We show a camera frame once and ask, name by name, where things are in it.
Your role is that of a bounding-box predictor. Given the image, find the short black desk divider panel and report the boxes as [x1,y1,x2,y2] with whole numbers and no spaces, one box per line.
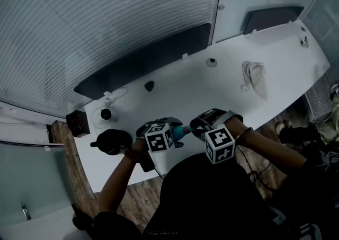
[243,6,305,36]

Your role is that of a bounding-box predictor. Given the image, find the white window blinds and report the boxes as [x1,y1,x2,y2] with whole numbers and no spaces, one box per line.
[0,0,222,118]

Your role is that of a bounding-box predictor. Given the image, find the long black desk divider panel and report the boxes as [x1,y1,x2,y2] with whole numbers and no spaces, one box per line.
[74,22,212,101]

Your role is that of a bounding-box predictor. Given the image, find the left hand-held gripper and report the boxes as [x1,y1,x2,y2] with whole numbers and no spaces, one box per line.
[136,117,185,154]

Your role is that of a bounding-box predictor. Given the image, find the teal spray bottle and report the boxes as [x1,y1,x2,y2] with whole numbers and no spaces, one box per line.
[171,125,186,141]

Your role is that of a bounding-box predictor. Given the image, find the crumpled white cloth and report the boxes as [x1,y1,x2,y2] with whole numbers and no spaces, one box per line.
[240,60,269,101]

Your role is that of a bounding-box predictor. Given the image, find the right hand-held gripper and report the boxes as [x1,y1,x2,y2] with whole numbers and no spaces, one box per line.
[189,108,244,165]

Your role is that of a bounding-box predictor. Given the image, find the metal door handle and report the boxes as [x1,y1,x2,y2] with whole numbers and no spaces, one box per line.
[21,202,32,221]

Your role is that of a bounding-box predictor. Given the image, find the beaded bracelet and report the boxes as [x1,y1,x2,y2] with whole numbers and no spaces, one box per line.
[123,146,141,159]

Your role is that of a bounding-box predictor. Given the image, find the black phone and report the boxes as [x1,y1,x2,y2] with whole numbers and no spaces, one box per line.
[138,151,157,173]

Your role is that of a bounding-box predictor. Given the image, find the round white camera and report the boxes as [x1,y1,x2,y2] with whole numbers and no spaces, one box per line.
[100,106,119,123]

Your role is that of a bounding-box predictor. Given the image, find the white cable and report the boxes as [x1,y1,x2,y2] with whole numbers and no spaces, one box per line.
[92,87,129,131]

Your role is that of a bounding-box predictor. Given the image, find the person's black shirt torso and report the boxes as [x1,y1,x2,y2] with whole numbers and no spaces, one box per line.
[95,153,339,240]

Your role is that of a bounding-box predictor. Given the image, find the black box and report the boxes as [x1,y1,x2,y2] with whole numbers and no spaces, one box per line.
[65,109,91,138]

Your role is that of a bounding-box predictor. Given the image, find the person's left forearm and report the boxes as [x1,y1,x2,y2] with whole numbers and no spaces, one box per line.
[97,140,149,216]

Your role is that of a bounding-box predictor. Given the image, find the black cap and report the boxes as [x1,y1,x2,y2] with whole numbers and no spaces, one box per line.
[90,128,133,156]

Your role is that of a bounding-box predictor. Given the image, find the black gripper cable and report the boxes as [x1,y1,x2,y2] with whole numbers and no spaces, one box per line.
[235,143,279,192]

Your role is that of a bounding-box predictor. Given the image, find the black wrist band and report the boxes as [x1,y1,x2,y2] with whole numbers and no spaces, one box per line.
[236,127,254,145]

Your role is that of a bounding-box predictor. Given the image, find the person's right forearm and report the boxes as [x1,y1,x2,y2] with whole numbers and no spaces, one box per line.
[227,120,309,172]

